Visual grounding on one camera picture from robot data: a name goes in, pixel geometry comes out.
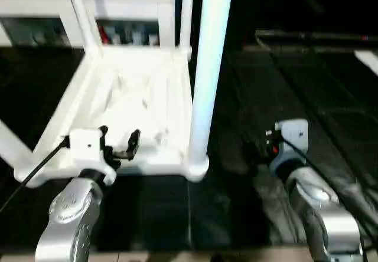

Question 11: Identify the black mat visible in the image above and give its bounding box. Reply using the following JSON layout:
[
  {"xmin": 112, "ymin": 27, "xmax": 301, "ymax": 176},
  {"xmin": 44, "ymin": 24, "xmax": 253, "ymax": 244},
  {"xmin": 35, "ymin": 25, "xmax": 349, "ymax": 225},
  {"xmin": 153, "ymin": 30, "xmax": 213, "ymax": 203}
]
[{"xmin": 0, "ymin": 45, "xmax": 378, "ymax": 247}]

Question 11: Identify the long black bar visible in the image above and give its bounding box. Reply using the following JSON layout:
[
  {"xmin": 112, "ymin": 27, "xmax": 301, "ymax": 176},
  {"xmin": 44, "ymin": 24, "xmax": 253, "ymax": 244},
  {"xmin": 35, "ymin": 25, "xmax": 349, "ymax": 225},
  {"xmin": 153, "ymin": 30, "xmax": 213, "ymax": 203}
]
[{"xmin": 255, "ymin": 30, "xmax": 378, "ymax": 43}]

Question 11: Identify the white plastic table top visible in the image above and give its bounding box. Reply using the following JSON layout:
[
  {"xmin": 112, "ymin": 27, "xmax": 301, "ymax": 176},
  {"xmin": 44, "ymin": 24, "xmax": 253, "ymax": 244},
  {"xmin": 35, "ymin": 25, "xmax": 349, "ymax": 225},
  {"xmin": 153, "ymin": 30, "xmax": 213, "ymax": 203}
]
[{"xmin": 13, "ymin": 45, "xmax": 210, "ymax": 189}]

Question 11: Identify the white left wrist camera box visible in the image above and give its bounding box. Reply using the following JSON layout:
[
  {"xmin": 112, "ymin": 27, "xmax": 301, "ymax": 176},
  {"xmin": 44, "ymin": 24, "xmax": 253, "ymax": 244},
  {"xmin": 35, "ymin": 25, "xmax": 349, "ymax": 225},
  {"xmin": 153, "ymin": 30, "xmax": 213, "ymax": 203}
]
[{"xmin": 68, "ymin": 127, "xmax": 118, "ymax": 186}]

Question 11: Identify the white flat board strip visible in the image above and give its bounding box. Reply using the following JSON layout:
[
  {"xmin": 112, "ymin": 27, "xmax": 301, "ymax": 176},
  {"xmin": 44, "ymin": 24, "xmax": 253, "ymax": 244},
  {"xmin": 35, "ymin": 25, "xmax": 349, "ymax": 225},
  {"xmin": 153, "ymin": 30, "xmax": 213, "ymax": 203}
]
[{"xmin": 354, "ymin": 50, "xmax": 378, "ymax": 76}]

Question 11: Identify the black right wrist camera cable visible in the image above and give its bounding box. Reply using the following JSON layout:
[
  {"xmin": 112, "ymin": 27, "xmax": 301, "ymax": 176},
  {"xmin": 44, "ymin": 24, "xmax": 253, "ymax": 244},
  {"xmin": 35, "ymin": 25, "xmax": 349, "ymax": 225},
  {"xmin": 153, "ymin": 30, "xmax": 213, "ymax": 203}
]
[{"xmin": 282, "ymin": 137, "xmax": 370, "ymax": 262}]

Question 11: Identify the white cabinet with glass doors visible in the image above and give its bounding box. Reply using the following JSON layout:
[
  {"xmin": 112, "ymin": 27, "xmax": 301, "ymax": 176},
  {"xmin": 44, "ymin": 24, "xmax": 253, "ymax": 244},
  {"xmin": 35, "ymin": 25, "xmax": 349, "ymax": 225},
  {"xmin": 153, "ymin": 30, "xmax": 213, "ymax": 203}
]
[{"xmin": 0, "ymin": 0, "xmax": 177, "ymax": 48}]

